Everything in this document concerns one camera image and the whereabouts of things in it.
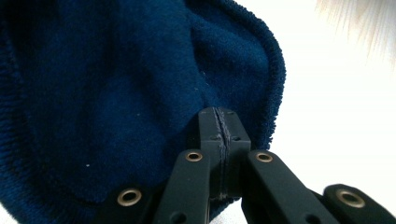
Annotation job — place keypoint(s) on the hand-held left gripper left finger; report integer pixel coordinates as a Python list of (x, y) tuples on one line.
[(209, 146)]

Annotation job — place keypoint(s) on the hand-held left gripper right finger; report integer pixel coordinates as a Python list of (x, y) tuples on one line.
[(237, 140)]

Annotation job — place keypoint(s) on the navy fleece hat white print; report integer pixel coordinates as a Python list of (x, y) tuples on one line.
[(109, 102)]

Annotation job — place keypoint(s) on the white fluffy fur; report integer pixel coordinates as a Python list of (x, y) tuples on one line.
[(364, 21)]

